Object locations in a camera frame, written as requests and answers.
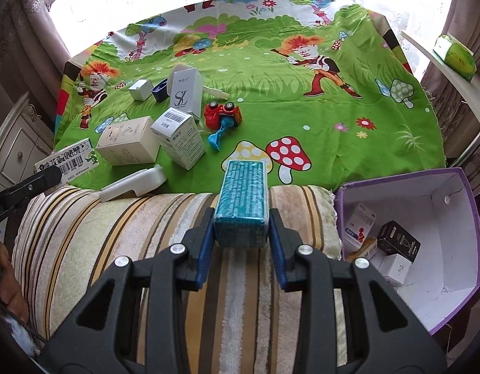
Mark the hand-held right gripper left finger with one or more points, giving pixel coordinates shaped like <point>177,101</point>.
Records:
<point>206,249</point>

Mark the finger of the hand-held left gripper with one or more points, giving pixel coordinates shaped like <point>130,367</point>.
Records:
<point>37,183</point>

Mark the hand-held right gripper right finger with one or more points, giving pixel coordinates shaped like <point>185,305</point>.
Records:
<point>277,249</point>

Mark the white medicine box green print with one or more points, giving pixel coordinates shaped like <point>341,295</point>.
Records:
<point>68,159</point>

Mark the teal box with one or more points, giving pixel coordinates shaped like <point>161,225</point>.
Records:
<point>241,202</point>

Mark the white and blue medicine box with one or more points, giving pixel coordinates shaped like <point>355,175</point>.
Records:
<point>360,228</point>

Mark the orange and white medicine box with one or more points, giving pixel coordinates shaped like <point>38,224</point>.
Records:
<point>366,250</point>

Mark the white plastic holder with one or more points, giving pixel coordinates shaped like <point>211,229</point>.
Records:
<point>131,185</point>

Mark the cream cardboard box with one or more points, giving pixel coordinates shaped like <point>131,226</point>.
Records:
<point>127,142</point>

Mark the large white medicine box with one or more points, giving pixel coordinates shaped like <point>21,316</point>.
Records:
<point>181,140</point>

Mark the white box with small logo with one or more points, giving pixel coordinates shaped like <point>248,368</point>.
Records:
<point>395,268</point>

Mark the black box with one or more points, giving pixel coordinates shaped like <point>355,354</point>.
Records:
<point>397,239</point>

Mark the red toy truck blue scoop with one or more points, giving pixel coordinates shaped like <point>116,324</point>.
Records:
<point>220,117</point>

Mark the small plain white box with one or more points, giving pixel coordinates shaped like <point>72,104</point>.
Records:
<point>140,89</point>

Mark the dark blue plastic block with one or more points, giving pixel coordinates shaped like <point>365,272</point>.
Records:
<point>160,91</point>

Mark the white curved plastic piece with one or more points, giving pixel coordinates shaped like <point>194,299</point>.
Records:
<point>218,93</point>

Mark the white box with monogram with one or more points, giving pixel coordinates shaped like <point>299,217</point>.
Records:
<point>187,93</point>

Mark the purple cardboard box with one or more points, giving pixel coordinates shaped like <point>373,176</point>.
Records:
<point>438,222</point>

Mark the person's left hand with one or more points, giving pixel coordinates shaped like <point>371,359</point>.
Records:
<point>10,280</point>

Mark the cream carved cabinet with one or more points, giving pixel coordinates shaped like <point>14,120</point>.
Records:
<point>18,152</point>

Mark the striped towel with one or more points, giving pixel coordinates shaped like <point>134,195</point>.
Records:
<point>107,233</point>

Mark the white fluffy tuft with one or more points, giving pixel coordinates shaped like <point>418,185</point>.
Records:
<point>18,333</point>

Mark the brown curtain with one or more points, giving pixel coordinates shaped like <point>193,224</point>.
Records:
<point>25,58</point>
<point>465,15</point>

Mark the green cartoon printed tablecloth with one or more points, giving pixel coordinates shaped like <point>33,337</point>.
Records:
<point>263,85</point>

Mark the white curved shelf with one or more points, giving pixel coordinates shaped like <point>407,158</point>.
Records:
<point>430,58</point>

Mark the green tissue pack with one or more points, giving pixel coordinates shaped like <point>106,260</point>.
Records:
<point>456,56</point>

